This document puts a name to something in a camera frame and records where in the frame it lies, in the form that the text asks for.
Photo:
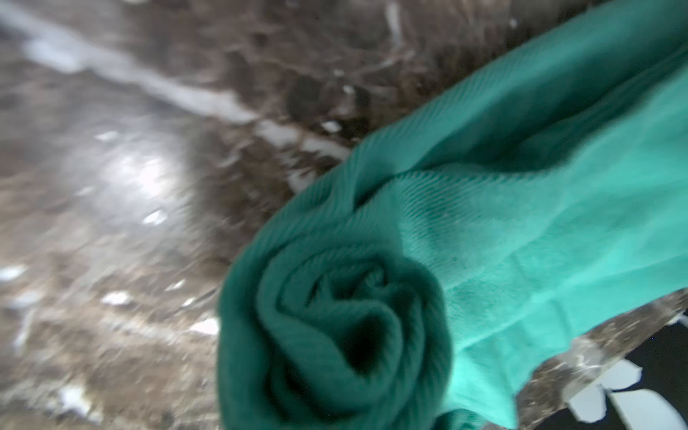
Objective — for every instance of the green long pants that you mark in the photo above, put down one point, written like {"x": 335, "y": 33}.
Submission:
{"x": 420, "y": 283}

